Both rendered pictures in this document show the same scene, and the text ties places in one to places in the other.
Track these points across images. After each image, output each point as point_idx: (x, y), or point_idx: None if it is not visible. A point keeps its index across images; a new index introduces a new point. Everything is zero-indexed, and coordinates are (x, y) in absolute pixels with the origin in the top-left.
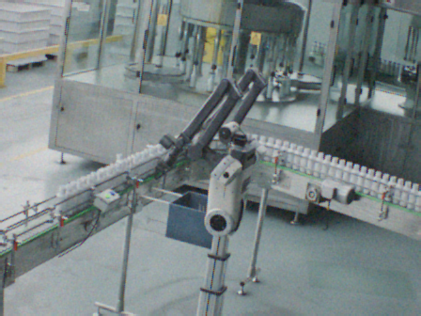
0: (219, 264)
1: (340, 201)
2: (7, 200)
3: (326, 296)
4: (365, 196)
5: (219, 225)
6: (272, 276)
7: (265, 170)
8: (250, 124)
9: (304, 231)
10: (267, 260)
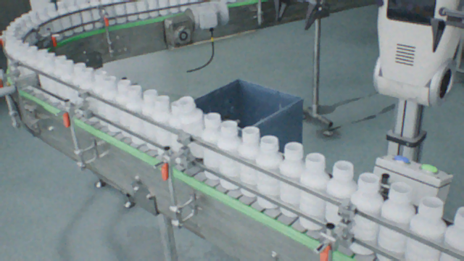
0: (422, 145)
1: (220, 24)
2: None
3: None
4: (230, 6)
5: (446, 85)
6: None
7: (88, 45)
8: None
9: (1, 119)
10: (51, 162)
